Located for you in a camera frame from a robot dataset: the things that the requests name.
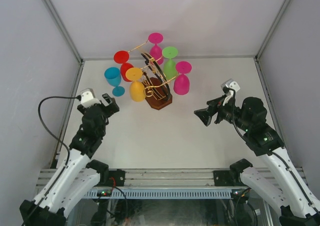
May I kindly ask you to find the orange plastic wine glass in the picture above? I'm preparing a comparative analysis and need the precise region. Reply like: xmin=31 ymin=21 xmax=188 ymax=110
xmin=125 ymin=67 xmax=146 ymax=102

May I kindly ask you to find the grey slotted cable duct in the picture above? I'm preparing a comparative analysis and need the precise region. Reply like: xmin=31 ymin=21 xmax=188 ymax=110
xmin=84 ymin=188 xmax=232 ymax=199

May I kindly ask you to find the aluminium front rail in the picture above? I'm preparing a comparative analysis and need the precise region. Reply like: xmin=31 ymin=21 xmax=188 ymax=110
xmin=36 ymin=168 xmax=280 ymax=188

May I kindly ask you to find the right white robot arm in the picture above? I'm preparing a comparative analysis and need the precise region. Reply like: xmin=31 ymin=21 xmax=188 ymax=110
xmin=194 ymin=96 xmax=320 ymax=225

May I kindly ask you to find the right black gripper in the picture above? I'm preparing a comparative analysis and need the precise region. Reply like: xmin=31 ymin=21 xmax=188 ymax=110
xmin=194 ymin=93 xmax=251 ymax=132

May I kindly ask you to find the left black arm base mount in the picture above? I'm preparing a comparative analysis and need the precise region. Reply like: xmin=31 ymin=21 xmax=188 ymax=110
xmin=97 ymin=169 xmax=126 ymax=187

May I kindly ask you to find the blue plastic wine glass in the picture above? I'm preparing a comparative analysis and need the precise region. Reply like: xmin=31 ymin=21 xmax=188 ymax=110
xmin=104 ymin=67 xmax=125 ymax=97

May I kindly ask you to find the gold wire wine glass rack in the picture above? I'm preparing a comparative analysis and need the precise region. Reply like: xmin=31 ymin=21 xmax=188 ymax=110
xmin=135 ymin=45 xmax=173 ymax=110

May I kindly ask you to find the red plastic wine glass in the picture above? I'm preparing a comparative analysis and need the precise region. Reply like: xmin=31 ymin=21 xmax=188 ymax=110
xmin=113 ymin=51 xmax=133 ymax=82

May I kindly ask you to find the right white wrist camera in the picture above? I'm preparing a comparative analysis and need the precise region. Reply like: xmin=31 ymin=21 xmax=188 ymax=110
xmin=221 ymin=79 xmax=241 ymax=106

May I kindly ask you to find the green plastic wine glass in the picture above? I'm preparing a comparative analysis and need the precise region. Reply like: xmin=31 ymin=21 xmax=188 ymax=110
xmin=162 ymin=46 xmax=179 ymax=80

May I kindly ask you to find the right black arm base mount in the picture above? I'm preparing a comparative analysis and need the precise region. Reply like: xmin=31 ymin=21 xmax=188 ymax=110
xmin=213 ymin=170 xmax=245 ymax=186

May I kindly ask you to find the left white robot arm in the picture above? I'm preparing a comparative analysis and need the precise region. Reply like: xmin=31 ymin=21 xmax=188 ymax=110
xmin=19 ymin=89 xmax=120 ymax=225

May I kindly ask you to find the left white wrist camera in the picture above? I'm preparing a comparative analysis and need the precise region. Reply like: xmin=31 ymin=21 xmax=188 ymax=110
xmin=80 ymin=88 xmax=101 ymax=108

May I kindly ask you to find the pink wine glass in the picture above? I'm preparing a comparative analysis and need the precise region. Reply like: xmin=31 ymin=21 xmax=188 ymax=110
xmin=173 ymin=61 xmax=192 ymax=95
xmin=148 ymin=32 xmax=164 ymax=65

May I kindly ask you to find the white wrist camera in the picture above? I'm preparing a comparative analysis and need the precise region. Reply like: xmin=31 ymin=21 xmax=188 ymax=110
xmin=80 ymin=88 xmax=101 ymax=108
xmin=221 ymin=79 xmax=241 ymax=106

